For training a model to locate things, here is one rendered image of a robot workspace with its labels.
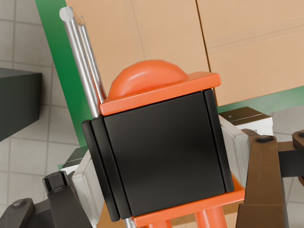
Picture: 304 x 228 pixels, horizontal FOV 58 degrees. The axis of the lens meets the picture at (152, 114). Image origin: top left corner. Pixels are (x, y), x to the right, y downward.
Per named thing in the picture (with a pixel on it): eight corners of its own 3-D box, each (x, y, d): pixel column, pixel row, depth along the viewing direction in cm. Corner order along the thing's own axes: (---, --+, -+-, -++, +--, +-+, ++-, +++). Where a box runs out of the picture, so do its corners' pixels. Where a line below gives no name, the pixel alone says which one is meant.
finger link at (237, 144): (234, 137, 14) (248, 134, 14) (205, 112, 21) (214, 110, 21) (244, 189, 15) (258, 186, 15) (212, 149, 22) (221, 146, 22)
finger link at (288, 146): (263, 158, 13) (326, 143, 13) (230, 131, 18) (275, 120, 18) (268, 187, 13) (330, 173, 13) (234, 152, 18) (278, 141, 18)
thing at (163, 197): (224, 170, 22) (247, 200, 18) (136, 193, 23) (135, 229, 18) (201, 70, 21) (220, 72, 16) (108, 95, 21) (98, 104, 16)
